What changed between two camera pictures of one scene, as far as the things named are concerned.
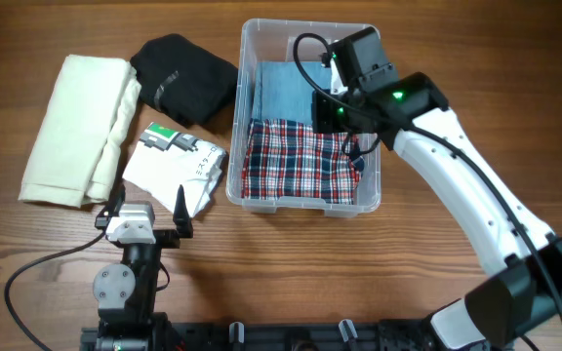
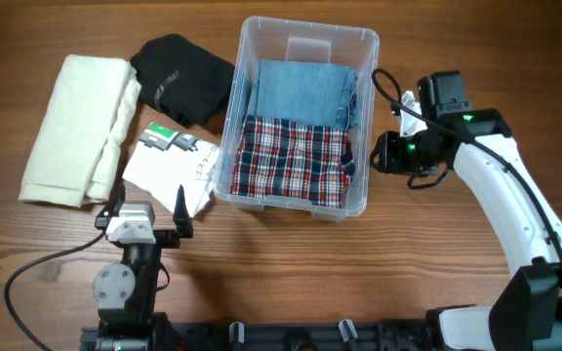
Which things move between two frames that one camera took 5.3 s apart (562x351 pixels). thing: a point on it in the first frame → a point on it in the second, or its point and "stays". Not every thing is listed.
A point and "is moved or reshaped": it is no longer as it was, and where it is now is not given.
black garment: x=175 y=75 stays
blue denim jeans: x=281 y=92 stays
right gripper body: x=336 y=112 → x=406 y=154
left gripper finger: x=180 y=214 stays
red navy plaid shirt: x=286 y=160 is moved or reshaped
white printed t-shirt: x=164 y=159 stays
